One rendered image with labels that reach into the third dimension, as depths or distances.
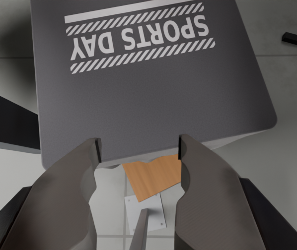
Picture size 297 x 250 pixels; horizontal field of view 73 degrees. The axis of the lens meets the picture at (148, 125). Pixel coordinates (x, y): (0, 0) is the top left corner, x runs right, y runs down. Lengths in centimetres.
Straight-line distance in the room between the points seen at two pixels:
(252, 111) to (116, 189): 106
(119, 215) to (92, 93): 104
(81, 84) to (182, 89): 20
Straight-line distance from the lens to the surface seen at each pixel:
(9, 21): 207
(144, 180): 130
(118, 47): 45
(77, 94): 42
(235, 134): 40
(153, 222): 134
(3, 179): 163
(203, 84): 42
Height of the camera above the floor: 132
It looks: 77 degrees down
